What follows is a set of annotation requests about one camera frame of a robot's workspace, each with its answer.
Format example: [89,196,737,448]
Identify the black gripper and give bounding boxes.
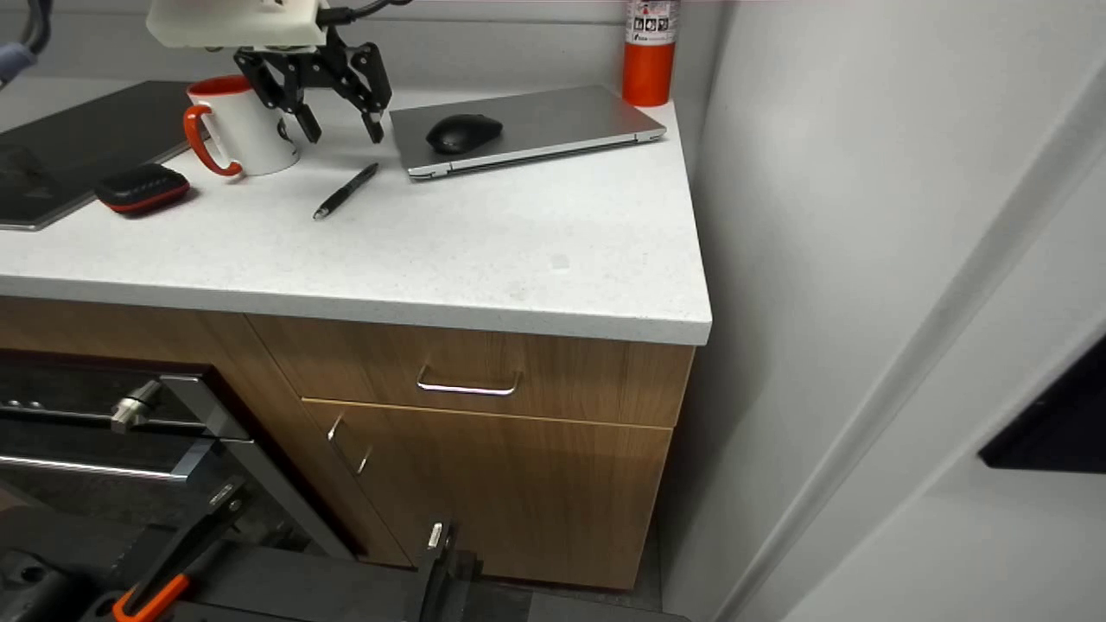
[230,22,396,149]

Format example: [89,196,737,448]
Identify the black pen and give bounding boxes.
[308,160,382,223]

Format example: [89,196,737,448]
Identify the black computer mouse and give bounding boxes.
[421,110,508,160]

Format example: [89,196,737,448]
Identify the black case red trim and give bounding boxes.
[89,160,195,222]

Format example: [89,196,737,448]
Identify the silver closed laptop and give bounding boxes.
[385,78,670,185]

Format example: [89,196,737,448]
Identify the black induction cooktop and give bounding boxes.
[0,77,195,234]

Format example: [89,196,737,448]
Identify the orange spray can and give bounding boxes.
[619,0,685,110]

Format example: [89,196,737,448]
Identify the silver metal bolt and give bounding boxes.
[107,377,164,439]

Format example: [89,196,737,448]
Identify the drawer front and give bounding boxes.
[245,314,696,431]

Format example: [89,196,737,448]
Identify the wooden cabinet door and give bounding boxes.
[292,392,677,595]

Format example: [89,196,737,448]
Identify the wooden drawer cabinet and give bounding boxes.
[0,350,694,622]

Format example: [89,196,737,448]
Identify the white mug orange handle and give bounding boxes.
[178,71,308,184]

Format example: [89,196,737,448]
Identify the long silver drawer handle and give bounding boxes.
[413,368,523,404]

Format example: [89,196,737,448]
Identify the black wall panel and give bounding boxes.
[973,331,1106,476]

